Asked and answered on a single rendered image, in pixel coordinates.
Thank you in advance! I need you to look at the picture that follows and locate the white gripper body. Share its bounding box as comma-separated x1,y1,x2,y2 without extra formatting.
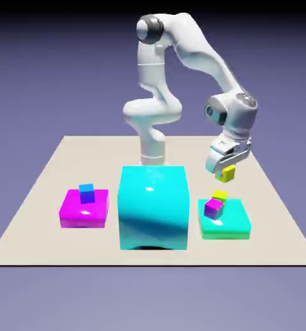
205,137,252,175

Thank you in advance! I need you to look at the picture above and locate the small yellow cube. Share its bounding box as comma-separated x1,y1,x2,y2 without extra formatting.
214,165,236,184

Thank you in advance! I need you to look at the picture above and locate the small lime cube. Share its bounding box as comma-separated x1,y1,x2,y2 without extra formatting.
211,189,229,203

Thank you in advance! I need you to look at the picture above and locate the small magenta cube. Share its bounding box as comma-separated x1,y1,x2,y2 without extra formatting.
203,198,225,220

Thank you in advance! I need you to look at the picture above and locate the small blue cube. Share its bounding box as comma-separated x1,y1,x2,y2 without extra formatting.
78,183,96,204

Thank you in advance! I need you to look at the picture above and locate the large turquoise box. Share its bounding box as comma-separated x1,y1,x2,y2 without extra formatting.
197,198,252,240

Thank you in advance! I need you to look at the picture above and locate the large cyan box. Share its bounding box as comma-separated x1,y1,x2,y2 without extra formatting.
117,165,190,251

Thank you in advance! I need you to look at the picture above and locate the large magenta box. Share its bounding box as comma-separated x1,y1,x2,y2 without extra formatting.
59,189,110,229

